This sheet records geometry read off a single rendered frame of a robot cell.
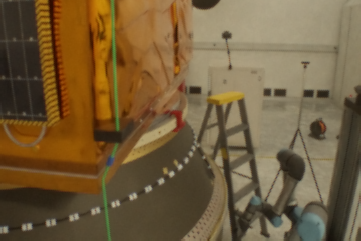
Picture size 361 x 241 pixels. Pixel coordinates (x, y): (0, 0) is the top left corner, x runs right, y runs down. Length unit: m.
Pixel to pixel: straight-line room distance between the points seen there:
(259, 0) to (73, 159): 8.42
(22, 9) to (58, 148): 0.32
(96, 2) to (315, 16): 8.75
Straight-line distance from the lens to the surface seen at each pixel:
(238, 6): 8.84
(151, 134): 1.26
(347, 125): 1.79
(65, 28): 0.66
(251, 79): 4.91
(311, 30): 9.22
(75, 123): 0.69
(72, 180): 0.77
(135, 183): 1.25
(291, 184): 1.97
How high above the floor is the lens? 2.15
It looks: 15 degrees down
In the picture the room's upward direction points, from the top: straight up
